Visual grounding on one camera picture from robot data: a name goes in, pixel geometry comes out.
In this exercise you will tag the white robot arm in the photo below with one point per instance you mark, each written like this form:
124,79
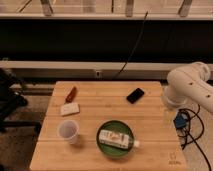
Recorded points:
189,82

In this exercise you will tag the brown snack bar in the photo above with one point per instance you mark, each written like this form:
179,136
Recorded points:
71,95

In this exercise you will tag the green round plate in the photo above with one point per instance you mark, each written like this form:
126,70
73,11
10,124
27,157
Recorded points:
110,151

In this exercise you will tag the white sponge block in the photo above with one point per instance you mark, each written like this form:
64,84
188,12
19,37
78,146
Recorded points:
69,109

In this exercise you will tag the white labelled bottle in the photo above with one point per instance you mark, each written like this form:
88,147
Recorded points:
117,139

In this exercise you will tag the translucent plastic cup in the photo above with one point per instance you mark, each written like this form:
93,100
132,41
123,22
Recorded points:
69,131

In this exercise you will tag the blue connector box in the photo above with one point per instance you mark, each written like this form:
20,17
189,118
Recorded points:
179,121

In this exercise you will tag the black office chair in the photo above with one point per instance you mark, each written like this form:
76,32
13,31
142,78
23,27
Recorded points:
9,101

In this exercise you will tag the white wall outlet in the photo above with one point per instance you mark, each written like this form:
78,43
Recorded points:
98,74

